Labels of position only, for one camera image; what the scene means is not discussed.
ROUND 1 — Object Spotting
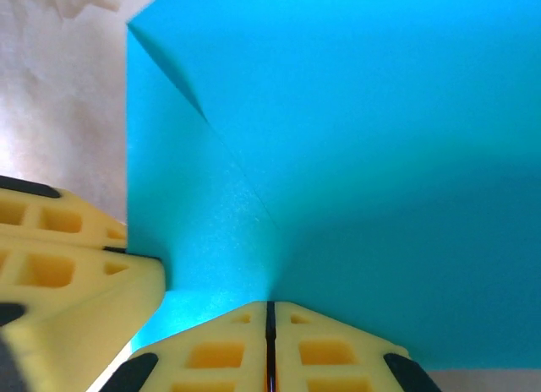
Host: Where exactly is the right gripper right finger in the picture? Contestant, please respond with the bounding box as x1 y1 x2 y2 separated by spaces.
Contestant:
274 302 443 392

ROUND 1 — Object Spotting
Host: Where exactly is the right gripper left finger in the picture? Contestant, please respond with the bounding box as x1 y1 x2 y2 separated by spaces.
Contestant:
99 301 269 392

